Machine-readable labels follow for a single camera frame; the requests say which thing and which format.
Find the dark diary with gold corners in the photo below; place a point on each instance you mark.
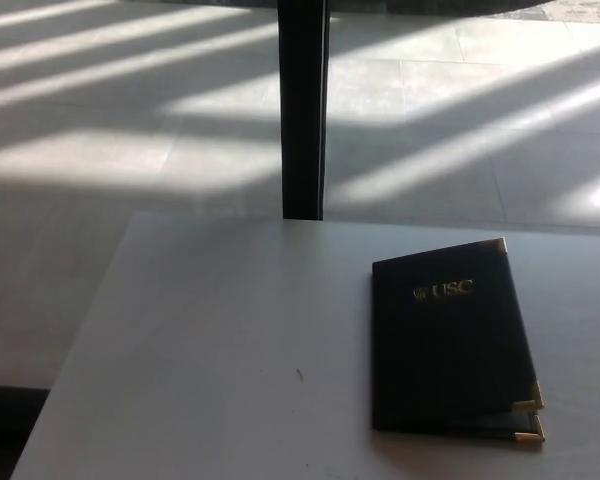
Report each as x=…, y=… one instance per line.
x=445, y=350

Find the black vertical post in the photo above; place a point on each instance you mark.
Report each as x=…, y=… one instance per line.
x=302, y=110

